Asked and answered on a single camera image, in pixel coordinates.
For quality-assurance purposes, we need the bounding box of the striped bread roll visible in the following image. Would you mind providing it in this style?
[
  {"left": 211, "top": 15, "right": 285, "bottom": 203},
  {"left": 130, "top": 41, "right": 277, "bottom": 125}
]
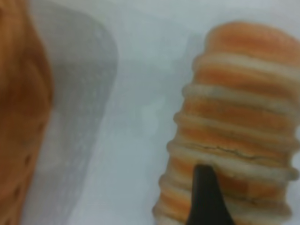
[{"left": 151, "top": 21, "right": 300, "bottom": 225}]

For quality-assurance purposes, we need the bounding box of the orange woven wicker basket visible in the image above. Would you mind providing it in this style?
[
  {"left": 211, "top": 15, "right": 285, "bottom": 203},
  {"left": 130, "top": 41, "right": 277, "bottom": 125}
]
[{"left": 0, "top": 0, "right": 55, "bottom": 225}]

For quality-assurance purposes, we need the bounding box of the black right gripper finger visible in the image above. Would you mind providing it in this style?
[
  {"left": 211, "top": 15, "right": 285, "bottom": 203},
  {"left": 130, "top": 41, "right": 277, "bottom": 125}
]
[{"left": 185, "top": 164, "right": 236, "bottom": 225}]

